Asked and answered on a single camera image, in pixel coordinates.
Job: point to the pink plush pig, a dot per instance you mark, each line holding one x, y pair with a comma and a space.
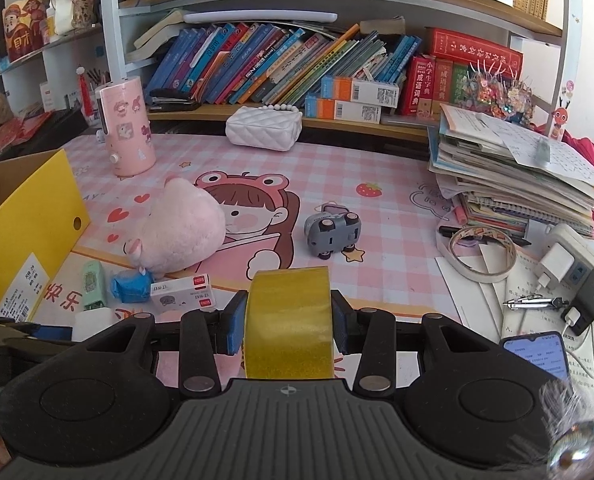
186, 225

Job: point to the row of leaning books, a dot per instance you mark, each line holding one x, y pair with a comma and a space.
275, 63

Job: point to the yellow cardboard box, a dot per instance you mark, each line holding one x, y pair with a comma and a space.
42, 216

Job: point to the orange white box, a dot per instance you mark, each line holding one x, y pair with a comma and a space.
360, 91
342, 110

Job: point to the blue object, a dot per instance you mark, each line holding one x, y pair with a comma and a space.
131, 286

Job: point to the white eraser block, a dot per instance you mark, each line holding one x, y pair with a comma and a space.
88, 323

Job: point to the smartphone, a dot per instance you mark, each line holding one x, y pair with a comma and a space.
545, 350

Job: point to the gold tape roll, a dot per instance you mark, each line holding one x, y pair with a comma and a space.
289, 325

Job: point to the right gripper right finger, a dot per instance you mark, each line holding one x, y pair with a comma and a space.
376, 336

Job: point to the white charger plug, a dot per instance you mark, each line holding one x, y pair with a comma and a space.
553, 267

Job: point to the small white red box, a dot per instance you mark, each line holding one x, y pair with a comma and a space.
184, 294

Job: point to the pink checkered desk mat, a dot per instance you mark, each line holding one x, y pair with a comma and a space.
266, 198

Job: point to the metal nail clipper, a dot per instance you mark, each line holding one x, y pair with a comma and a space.
536, 302

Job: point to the fortune god decoration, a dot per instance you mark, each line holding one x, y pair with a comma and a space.
22, 21

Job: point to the orange white box upper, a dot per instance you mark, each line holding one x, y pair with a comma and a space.
360, 91

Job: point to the white bookshelf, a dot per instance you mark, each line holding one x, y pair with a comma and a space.
124, 21

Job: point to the grey toy car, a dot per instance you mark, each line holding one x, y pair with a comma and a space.
334, 228

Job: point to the white power strip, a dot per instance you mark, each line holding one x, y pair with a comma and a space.
579, 276

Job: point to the red tassel ornament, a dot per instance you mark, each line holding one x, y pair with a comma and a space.
86, 102

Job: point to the white quilted purse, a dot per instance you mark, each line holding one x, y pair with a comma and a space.
271, 127

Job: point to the orange white box lower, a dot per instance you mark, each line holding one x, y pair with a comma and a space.
342, 110

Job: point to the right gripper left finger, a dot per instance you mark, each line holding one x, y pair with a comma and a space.
200, 351

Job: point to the red dictionary books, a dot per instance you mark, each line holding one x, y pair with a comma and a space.
455, 68

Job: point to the stack of papers and notebooks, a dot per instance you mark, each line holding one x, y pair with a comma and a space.
505, 175

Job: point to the pink cylindrical cup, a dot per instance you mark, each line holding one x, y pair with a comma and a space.
127, 131

